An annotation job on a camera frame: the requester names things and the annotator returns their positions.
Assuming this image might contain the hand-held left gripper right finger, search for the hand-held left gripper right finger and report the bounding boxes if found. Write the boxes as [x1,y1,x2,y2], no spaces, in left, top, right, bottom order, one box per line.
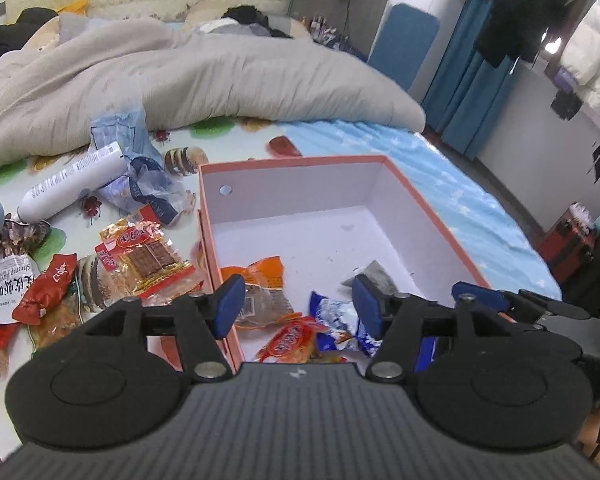
[351,275,538,382]

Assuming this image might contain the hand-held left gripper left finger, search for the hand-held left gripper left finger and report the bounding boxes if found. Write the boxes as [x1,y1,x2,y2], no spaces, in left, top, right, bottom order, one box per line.
[82,275,246,382]

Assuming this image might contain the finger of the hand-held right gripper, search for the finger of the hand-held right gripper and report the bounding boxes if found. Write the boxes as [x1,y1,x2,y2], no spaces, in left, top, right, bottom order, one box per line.
[451,282,598,331]

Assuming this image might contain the blue white snack packet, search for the blue white snack packet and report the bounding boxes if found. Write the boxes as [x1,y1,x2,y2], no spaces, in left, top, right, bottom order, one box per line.
[309,291,383,356]

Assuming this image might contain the grey snack packet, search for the grey snack packet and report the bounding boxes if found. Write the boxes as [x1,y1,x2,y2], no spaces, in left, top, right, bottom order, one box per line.
[341,260,401,296]

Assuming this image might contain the orange clear snack packet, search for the orange clear snack packet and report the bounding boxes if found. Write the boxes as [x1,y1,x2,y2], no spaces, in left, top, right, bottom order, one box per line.
[220,256,301,328]

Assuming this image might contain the red label clear snack packet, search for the red label clear snack packet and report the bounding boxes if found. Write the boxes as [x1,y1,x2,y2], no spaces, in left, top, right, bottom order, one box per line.
[95,237,203,306]

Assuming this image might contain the orange cardboard box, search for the orange cardboard box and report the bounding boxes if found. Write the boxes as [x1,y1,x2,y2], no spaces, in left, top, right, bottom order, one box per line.
[196,155,563,375]

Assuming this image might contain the orange red logo snack packet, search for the orange red logo snack packet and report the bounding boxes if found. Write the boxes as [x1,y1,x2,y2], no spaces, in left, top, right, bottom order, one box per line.
[100,205,166,253]

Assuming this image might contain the dark red snack packet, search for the dark red snack packet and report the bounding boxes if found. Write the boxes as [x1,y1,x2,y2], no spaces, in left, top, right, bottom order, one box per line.
[12,252,78,326]

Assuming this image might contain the white snack pouch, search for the white snack pouch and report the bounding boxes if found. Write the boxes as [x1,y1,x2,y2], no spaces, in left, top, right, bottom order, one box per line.
[0,220,51,324]

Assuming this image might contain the red suitcase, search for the red suitcase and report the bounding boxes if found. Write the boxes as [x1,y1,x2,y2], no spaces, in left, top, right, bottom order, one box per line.
[537,202,600,306]

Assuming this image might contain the light blue star blanket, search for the light blue star blanket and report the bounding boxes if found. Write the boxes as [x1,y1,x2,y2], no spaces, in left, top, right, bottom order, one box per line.
[282,119,563,291]

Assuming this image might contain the crumpled navy white wrapper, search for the crumpled navy white wrapper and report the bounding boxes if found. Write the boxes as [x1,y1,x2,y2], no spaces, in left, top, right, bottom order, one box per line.
[96,156,198,227]

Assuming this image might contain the fruit print mat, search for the fruit print mat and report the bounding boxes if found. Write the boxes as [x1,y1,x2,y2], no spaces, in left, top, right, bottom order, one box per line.
[0,117,306,466]

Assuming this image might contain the blue curtain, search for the blue curtain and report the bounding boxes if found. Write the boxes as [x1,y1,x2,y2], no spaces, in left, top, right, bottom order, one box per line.
[422,0,521,161]

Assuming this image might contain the white tube bottle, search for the white tube bottle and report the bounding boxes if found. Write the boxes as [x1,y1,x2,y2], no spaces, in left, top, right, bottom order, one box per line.
[17,141,126,223]

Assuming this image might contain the light blue plastic bag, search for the light blue plastic bag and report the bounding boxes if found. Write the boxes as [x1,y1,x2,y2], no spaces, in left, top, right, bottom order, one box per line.
[89,105,153,161]

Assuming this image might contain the small black garment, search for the small black garment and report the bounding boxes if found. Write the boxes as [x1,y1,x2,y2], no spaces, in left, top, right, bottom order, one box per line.
[550,90,583,121]

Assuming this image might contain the grey duvet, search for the grey duvet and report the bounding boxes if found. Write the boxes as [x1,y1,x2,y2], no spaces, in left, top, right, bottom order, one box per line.
[0,12,427,173]

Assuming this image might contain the white puffer jacket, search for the white puffer jacket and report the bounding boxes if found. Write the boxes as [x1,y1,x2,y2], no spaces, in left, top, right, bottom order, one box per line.
[560,0,600,116]

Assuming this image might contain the grey white garment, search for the grey white garment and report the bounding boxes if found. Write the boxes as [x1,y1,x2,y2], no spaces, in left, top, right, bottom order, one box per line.
[195,19,273,38]

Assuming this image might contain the group of small bottles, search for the group of small bottles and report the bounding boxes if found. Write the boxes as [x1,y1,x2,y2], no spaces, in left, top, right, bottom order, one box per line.
[305,16,341,43]

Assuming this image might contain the black coat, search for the black coat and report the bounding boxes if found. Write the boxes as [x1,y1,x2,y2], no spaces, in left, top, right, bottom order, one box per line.
[457,0,596,68]

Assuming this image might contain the beige patterned pillow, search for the beige patterned pillow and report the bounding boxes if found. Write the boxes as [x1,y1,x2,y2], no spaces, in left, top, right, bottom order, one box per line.
[182,0,241,31]

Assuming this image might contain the peach pillow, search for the peach pillow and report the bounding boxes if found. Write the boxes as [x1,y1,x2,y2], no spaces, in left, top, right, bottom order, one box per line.
[35,15,63,51]

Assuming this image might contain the black clothes pile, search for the black clothes pile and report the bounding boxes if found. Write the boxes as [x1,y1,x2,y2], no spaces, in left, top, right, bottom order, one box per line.
[0,7,61,66]

